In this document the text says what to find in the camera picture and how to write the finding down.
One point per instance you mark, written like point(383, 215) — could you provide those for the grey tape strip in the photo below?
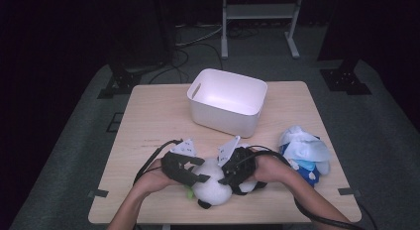
point(98, 193)
point(349, 191)

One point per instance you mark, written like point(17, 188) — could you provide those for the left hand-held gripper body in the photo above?
point(176, 167)

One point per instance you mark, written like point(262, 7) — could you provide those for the person's left hand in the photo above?
point(155, 178)

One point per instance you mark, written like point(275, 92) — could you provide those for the white plastic storage bin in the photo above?
point(228, 101)

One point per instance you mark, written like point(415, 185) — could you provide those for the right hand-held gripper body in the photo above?
point(239, 165)

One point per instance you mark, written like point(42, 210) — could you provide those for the white wet wipe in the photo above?
point(303, 145)

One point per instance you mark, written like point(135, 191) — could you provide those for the person's right hand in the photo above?
point(272, 169)

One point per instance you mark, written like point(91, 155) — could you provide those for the black tape square outline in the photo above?
point(109, 122)

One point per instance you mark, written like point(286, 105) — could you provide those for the blue wet wipes pack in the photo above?
point(308, 175)

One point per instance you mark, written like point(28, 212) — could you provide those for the black stand base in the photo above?
point(345, 79)
point(120, 83)

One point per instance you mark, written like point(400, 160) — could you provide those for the white metal stand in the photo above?
point(261, 12)

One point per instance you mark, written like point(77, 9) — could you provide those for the panda plush toy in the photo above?
point(211, 185)

